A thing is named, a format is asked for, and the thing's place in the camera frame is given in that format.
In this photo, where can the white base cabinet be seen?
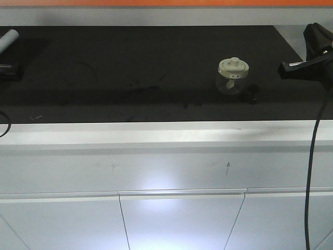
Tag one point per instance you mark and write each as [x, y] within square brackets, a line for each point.
[155, 185]

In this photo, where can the white tube at left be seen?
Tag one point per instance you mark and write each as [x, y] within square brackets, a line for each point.
[8, 39]

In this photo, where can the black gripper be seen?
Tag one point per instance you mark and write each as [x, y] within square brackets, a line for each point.
[318, 64]

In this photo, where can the orange and white sash frame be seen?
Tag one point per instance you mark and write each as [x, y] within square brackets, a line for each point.
[163, 15]

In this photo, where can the glass jar with white lid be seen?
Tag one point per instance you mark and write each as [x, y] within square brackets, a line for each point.
[231, 76]

